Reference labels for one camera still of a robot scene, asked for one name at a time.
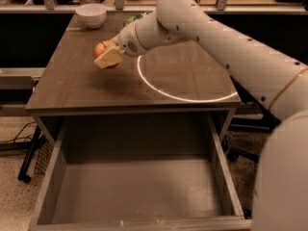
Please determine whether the green snack bag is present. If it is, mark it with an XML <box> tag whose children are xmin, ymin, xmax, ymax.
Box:
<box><xmin>123</xmin><ymin>11</ymin><xmax>152</xmax><ymax>26</ymax></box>

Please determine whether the black wire mesh basket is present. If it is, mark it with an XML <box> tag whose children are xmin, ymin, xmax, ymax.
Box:
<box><xmin>34</xmin><ymin>142</ymin><xmax>53</xmax><ymax>174</ymax></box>

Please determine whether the black floor cable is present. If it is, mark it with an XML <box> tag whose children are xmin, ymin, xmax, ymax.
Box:
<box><xmin>0</xmin><ymin>121</ymin><xmax>39</xmax><ymax>145</ymax></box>

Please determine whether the red orange apple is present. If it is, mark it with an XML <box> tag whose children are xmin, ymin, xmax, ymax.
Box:
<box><xmin>93</xmin><ymin>40</ymin><xmax>121</xmax><ymax>68</ymax></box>

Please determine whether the grey wooden cabinet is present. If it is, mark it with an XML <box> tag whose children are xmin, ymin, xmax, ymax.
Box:
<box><xmin>26</xmin><ymin>13</ymin><xmax>241</xmax><ymax>141</ymax></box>

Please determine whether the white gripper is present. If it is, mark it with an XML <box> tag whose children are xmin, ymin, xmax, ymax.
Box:
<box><xmin>94</xmin><ymin>20</ymin><xmax>149</xmax><ymax>68</ymax></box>

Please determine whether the open grey top drawer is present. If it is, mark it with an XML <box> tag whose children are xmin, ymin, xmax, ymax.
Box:
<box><xmin>29</xmin><ymin>113</ymin><xmax>251</xmax><ymax>231</ymax></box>

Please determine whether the black table leg with caster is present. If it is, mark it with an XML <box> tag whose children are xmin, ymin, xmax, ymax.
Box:
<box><xmin>17</xmin><ymin>126</ymin><xmax>44</xmax><ymax>184</ymax></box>

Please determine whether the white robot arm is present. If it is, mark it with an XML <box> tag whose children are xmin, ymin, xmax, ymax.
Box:
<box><xmin>93</xmin><ymin>0</ymin><xmax>308</xmax><ymax>231</ymax></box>

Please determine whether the black office chair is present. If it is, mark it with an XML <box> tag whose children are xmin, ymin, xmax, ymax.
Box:
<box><xmin>224</xmin><ymin>77</ymin><xmax>283</xmax><ymax>219</ymax></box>

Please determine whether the white ceramic bowl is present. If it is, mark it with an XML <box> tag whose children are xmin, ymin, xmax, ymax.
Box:
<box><xmin>76</xmin><ymin>4</ymin><xmax>107</xmax><ymax>28</ymax></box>

